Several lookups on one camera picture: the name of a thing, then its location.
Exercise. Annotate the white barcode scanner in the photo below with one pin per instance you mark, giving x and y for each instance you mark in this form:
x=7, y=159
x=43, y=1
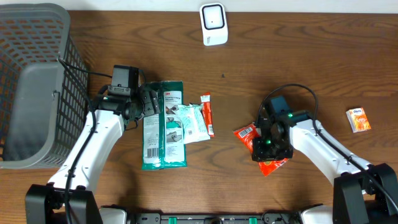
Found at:
x=214, y=24

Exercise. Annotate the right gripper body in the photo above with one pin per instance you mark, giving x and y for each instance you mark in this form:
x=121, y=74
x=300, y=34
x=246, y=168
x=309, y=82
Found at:
x=270, y=149

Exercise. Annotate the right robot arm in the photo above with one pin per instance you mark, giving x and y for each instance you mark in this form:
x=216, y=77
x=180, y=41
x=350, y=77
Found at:
x=362, y=192

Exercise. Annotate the grey plastic mesh basket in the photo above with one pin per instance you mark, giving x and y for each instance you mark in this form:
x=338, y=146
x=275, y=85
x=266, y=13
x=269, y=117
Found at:
x=43, y=84

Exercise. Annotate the slim red stick packet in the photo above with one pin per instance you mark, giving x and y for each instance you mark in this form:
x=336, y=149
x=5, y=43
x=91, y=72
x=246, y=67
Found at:
x=207, y=113

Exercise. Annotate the teal wet wipes packet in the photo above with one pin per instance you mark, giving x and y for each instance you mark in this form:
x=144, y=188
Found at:
x=194, y=127

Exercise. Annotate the green white packet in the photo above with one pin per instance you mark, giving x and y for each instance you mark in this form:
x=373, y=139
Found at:
x=163, y=146

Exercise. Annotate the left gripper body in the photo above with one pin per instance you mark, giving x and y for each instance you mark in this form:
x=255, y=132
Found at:
x=143, y=106

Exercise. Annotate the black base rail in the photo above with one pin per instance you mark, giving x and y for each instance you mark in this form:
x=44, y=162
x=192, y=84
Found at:
x=265, y=218

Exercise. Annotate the large red snack bag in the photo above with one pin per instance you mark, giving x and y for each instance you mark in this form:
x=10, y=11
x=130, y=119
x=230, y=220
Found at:
x=246, y=135

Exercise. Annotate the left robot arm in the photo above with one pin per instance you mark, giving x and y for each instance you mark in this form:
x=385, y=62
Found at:
x=68, y=197

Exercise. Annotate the small orange snack packet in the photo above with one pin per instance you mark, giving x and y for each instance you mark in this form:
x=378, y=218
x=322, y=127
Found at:
x=358, y=120

